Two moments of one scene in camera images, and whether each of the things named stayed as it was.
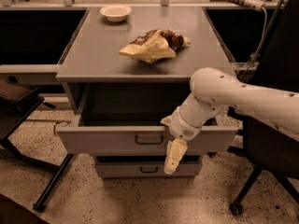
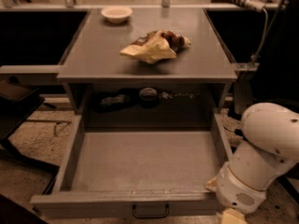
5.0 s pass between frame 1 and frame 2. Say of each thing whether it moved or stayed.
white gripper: moved
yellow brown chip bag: stayed
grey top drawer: moved
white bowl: stayed
